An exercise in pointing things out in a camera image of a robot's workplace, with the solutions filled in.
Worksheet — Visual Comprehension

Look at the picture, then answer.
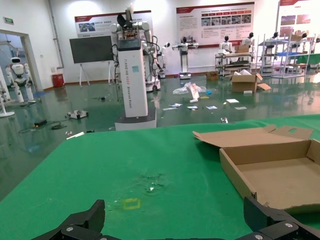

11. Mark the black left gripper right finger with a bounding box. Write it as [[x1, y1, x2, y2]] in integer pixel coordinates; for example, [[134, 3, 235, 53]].
[[236, 196, 320, 240]]

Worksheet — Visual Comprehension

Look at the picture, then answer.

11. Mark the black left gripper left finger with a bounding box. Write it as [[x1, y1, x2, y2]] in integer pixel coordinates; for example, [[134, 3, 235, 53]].
[[29, 199, 113, 240]]

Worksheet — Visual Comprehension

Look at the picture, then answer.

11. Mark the torn-edged open cardboard box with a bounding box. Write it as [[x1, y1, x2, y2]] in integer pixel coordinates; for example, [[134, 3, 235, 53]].
[[192, 124, 320, 215]]

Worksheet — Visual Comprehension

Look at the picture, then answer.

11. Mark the large open cardboard box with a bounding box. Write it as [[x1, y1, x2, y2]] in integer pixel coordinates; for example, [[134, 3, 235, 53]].
[[229, 72, 272, 94]]

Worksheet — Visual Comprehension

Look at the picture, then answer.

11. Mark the green table cloth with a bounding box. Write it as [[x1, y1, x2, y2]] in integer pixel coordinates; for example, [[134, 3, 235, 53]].
[[0, 114, 320, 240]]

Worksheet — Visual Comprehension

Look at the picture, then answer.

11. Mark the white stick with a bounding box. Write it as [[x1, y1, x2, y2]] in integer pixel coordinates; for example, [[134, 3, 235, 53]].
[[65, 131, 86, 140]]

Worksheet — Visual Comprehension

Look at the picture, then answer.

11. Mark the white device on floor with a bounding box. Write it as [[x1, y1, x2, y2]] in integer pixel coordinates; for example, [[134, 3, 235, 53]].
[[65, 109, 89, 120]]

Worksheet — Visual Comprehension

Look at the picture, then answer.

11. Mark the white floor stand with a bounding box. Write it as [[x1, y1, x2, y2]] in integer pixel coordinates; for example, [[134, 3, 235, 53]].
[[0, 67, 16, 118]]

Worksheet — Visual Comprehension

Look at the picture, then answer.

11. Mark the red waste bin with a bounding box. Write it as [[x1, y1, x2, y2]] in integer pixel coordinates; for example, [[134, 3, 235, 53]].
[[51, 73, 65, 88]]

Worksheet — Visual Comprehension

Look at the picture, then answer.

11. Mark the white tower wheeled robot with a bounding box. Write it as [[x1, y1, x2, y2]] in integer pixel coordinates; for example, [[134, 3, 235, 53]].
[[109, 6, 158, 131]]

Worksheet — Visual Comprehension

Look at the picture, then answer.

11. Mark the white packaging carton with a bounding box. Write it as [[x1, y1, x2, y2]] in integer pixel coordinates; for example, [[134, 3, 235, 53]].
[[186, 83, 201, 104]]

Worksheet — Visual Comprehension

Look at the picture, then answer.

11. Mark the clear plastic bag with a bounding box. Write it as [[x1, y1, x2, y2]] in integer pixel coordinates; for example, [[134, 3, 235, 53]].
[[172, 82, 207, 95]]

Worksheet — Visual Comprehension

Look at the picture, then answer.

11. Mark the metal workbench rack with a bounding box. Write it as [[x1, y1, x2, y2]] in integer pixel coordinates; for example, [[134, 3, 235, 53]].
[[214, 51, 253, 76]]

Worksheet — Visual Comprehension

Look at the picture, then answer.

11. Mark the white shelving rack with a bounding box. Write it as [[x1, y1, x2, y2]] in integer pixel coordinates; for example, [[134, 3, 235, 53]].
[[257, 33, 314, 79]]

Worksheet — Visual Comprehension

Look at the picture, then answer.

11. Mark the grey-armed robot on wheeled base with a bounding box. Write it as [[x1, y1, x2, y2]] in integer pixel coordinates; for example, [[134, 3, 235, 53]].
[[141, 34, 162, 93]]

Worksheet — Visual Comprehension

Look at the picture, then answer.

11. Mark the black display on white stand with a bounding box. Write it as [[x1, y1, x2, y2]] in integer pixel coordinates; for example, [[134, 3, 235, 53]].
[[69, 35, 115, 87]]

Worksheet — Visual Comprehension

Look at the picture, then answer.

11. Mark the white humanoid robot black head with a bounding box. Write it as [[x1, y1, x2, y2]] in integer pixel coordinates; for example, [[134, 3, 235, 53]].
[[218, 35, 234, 55], [240, 32, 257, 54]]

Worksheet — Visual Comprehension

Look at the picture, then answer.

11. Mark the white pedestal robot arms outstretched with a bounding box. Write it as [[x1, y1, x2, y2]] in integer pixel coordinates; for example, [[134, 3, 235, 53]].
[[171, 36, 200, 80]]

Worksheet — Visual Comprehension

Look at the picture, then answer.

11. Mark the grey wall pipe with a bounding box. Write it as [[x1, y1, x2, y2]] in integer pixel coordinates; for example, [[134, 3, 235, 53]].
[[48, 0, 65, 70]]

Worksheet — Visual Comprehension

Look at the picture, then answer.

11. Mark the wall poster with grey photo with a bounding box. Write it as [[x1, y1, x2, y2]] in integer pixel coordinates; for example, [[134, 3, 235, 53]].
[[74, 10, 153, 39]]

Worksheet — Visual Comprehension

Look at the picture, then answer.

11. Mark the wide red-header wall poster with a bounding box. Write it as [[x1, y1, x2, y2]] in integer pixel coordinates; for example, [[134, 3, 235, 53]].
[[176, 1, 255, 49]]

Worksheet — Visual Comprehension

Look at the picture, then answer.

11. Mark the wall poster with red photos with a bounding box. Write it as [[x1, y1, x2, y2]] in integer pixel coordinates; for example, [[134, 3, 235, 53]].
[[276, 0, 320, 39]]

